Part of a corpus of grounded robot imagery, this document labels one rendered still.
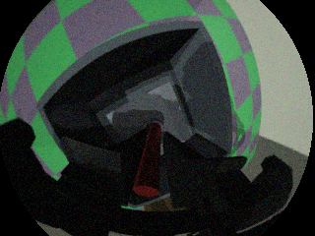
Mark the dark red peg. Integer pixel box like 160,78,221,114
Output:
133,123,161,197

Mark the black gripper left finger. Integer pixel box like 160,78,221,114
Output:
60,129,149,207

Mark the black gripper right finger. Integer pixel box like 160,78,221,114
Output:
162,133,247,209

